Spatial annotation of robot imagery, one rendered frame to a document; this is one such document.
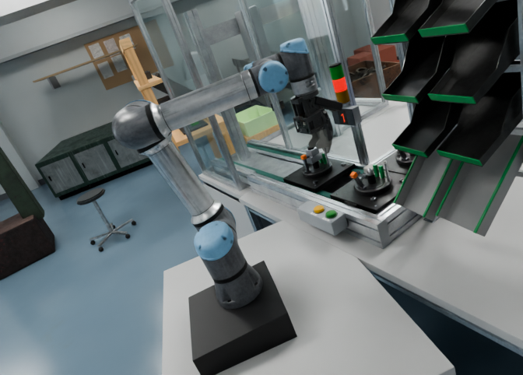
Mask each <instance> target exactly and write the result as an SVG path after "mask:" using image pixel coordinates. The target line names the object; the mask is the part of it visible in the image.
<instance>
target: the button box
mask: <svg viewBox="0 0 523 375"><path fill-rule="evenodd" d="M317 205H321V204H318V203H316V202H313V201H310V200H308V201H307V202H305V203H303V204H302V205H301V206H299V207H298V208H297V211H298V214H299V217H300V220H302V221H304V222H306V223H308V224H310V225H312V226H315V227H317V228H318V229H320V230H324V231H325V232H327V233H330V234H331V235H333V236H336V235H337V234H339V233H340V232H342V231H343V230H344V229H345V228H347V227H348V223H347V221H346V215H345V213H343V212H339V211H337V210H336V212H337V215H336V216H335V217H333V218H327V217H326V214H325V213H326V212H327V211H329V210H334V209H331V208H329V207H326V206H324V205H323V206H324V211H323V212H319V213H316V212H314V207H315V206H317Z"/></svg>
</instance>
